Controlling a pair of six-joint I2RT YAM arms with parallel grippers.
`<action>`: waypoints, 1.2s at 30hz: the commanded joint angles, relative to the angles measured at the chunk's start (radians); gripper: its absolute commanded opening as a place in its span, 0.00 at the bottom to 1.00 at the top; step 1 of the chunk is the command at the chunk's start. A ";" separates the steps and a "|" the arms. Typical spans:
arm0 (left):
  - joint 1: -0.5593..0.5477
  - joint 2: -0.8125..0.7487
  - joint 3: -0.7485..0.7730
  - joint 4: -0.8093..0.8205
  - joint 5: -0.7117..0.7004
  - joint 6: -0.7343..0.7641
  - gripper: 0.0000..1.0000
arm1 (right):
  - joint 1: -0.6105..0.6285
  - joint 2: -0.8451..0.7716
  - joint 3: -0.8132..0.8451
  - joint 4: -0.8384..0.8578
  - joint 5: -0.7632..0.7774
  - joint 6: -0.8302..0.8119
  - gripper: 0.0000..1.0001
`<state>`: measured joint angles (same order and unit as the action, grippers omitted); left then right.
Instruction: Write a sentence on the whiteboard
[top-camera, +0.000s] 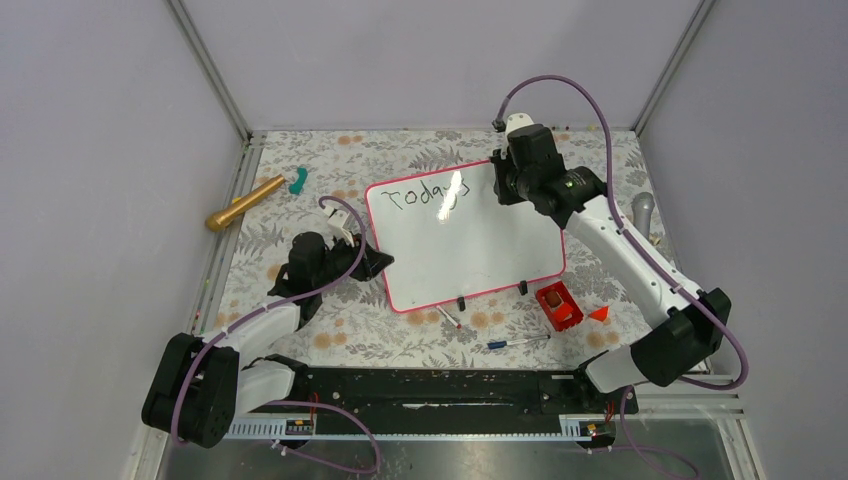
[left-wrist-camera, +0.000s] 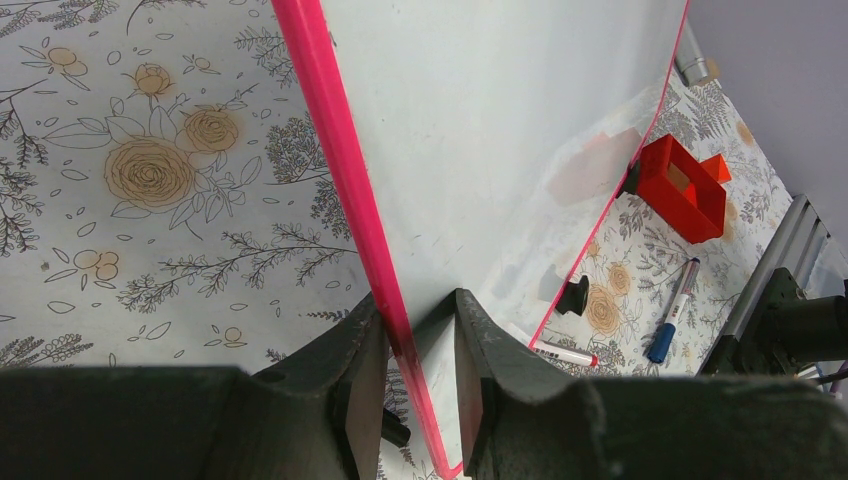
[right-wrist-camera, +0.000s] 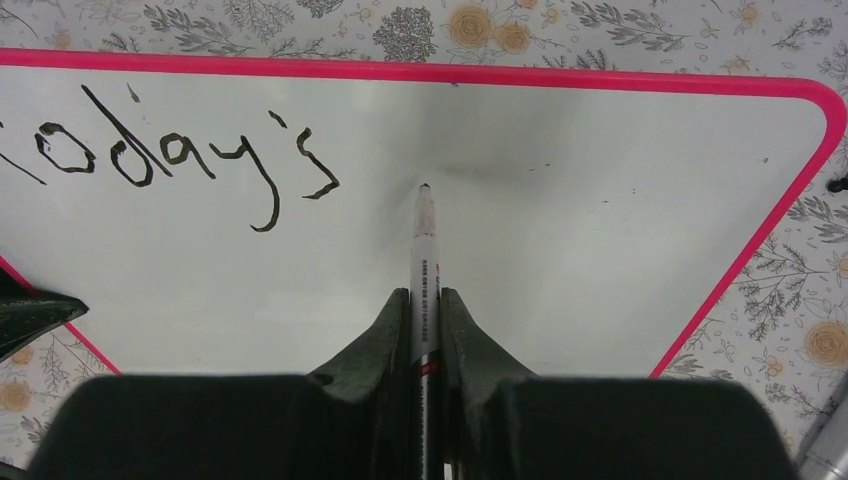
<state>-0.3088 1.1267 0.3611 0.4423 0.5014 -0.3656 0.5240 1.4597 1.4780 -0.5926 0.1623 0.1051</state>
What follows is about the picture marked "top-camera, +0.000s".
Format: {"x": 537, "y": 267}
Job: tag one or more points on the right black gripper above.
{"x": 506, "y": 196}

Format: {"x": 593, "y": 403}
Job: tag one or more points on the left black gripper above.
{"x": 371, "y": 261}

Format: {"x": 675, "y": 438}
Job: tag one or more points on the pink framed whiteboard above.
{"x": 451, "y": 239}

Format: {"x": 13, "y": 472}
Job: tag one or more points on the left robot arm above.
{"x": 203, "y": 382}

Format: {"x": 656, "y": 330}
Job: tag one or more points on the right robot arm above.
{"x": 686, "y": 322}

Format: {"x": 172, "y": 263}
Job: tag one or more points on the teal plastic piece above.
{"x": 297, "y": 186}

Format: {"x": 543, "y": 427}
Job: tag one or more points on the red cap marker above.
{"x": 449, "y": 317}

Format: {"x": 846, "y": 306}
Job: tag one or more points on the silver microphone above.
{"x": 642, "y": 208}

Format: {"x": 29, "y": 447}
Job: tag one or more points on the brown block in box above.
{"x": 553, "y": 300}

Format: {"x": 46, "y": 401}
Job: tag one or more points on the red plastic box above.
{"x": 567, "y": 315}

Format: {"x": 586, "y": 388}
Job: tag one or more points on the blue cap marker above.
{"x": 500, "y": 344}

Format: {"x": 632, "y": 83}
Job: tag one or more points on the gold microphone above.
{"x": 222, "y": 219}

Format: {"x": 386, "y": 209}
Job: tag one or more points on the red prism block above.
{"x": 601, "y": 314}

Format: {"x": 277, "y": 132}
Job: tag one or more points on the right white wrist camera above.
{"x": 508, "y": 124}

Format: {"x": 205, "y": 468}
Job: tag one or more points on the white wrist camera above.
{"x": 508, "y": 124}
{"x": 338, "y": 223}

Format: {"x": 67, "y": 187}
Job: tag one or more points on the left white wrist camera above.
{"x": 338, "y": 223}

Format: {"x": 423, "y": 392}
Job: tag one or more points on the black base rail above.
{"x": 418, "y": 402}

